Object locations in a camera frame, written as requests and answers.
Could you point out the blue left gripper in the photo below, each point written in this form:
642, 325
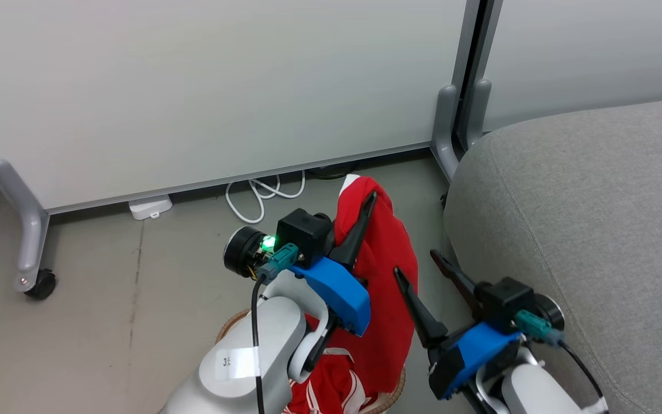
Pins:
337, 293

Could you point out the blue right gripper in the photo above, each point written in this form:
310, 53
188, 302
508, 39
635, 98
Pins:
469, 356

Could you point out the red garment broad white band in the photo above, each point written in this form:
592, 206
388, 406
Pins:
383, 276

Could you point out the red garment thin white stripes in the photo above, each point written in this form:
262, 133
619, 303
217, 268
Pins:
325, 385

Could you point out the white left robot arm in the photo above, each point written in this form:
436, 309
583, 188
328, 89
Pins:
276, 339

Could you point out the white label on left arm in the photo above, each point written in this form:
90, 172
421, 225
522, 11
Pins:
236, 362

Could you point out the round wicker laundry basket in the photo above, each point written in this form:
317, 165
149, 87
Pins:
391, 397

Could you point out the grey partition foot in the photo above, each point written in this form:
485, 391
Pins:
445, 126
476, 112

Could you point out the grey fabric sofa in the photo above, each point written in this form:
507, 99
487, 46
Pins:
595, 230

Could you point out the white power adapter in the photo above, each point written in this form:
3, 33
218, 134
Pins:
150, 207

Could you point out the wide white partition panel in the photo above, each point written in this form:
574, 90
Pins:
193, 86

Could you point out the narrow white partition panel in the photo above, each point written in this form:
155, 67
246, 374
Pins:
595, 52

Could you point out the black caster wheel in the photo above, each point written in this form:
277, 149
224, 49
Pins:
42, 284

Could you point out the grey partition leg with caster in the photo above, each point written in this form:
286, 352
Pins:
26, 224

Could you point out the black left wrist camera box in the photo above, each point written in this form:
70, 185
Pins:
305, 233

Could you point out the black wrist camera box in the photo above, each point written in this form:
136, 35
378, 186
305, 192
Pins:
305, 233
506, 302

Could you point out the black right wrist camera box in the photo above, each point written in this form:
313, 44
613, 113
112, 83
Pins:
506, 302

